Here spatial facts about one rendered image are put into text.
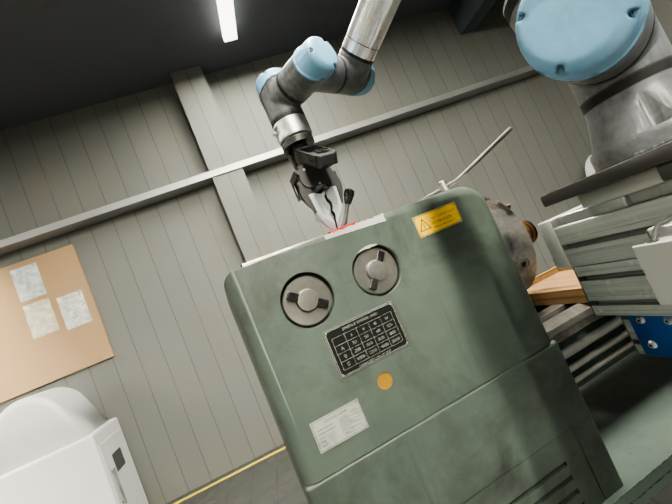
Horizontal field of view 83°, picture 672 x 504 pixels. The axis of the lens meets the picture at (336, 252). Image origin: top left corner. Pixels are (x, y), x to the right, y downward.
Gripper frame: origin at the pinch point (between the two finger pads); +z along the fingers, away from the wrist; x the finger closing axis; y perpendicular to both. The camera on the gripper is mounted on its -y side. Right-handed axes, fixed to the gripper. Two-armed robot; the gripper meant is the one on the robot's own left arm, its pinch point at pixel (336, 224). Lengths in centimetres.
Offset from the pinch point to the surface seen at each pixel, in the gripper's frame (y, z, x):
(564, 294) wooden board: 11, 38, -57
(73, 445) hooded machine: 241, 43, 150
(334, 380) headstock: -3.6, 27.0, 13.2
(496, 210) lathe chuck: 9.6, 10.0, -46.3
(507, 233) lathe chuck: 6.8, 16.5, -43.9
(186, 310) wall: 308, -19, 59
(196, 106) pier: 285, -197, -17
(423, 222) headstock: -3.7, 6.5, -16.6
